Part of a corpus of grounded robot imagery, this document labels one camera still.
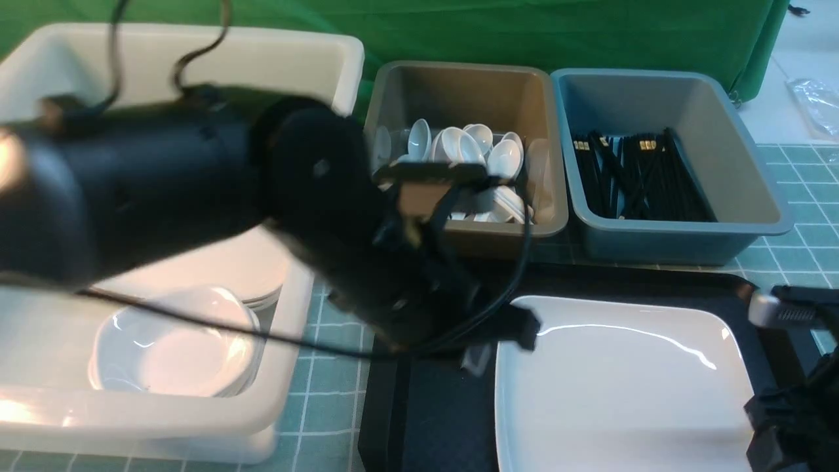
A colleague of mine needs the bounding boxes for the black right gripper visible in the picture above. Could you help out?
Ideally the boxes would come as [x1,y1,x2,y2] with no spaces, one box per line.
[744,385,838,471]

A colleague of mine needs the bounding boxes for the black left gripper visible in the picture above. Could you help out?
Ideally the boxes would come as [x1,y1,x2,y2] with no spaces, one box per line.
[328,223,541,358]

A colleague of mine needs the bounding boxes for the large white square plate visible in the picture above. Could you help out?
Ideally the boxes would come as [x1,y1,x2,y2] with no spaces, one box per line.
[495,295,753,471]

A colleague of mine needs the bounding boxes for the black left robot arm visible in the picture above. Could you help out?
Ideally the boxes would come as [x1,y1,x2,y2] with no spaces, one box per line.
[2,85,540,361]

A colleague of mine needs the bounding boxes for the black plastic serving tray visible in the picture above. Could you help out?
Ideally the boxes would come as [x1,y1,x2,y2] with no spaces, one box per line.
[359,264,821,471]

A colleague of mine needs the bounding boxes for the stacked white square plates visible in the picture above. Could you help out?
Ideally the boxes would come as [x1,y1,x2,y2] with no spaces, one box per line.
[93,227,290,307]

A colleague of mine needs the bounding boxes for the white soup spoon in bin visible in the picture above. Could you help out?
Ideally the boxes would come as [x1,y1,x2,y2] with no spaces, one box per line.
[486,139,524,180]

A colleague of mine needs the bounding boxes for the green checkered table mat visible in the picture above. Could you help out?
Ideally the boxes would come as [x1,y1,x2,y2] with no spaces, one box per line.
[0,131,839,472]

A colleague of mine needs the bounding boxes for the olive brown plastic bin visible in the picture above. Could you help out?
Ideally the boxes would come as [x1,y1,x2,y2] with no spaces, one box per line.
[364,62,569,240]

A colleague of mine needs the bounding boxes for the pile of black chopsticks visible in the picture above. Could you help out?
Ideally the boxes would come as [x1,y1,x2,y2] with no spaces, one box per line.
[570,127,717,223]

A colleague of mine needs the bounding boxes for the white bowl in tub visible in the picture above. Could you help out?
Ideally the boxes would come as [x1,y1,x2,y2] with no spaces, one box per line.
[88,307,263,397]

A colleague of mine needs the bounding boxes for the clear plastic bag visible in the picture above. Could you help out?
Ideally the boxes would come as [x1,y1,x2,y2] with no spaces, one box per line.
[783,77,838,167]

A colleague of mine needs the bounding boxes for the grey blue plastic bin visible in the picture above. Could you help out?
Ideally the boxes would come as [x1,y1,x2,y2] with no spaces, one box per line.
[551,69,794,266]

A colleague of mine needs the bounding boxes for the large white plastic tub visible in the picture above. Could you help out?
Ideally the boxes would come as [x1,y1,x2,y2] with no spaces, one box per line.
[2,28,364,471]

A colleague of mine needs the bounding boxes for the green backdrop cloth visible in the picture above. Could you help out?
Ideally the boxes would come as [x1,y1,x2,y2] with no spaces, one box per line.
[0,0,789,130]

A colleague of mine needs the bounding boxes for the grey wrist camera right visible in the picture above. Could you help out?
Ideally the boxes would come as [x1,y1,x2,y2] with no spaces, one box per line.
[747,286,838,336]

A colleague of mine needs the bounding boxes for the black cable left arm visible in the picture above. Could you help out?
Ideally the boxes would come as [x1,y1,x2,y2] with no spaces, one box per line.
[72,0,533,360]

